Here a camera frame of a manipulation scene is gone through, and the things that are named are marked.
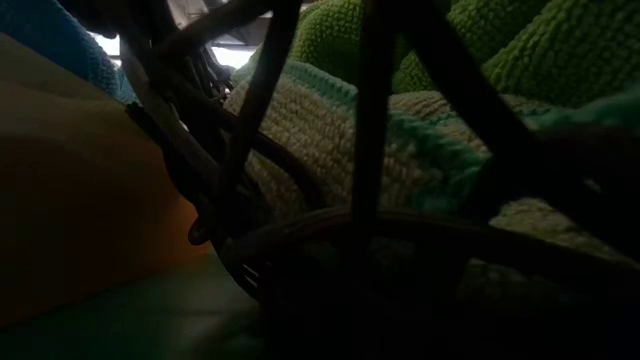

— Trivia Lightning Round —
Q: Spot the blue microfiber towel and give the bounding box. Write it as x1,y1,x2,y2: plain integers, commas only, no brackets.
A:
0,0,139,105

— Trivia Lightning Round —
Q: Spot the tan plastic bin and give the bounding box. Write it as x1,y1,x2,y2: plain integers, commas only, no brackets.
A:
0,32,211,329

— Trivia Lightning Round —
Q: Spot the ceiling light panel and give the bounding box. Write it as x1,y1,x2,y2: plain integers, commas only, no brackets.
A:
212,45,256,69
92,33,121,56

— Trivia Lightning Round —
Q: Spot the black round wire basket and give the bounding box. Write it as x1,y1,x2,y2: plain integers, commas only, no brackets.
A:
114,0,640,360

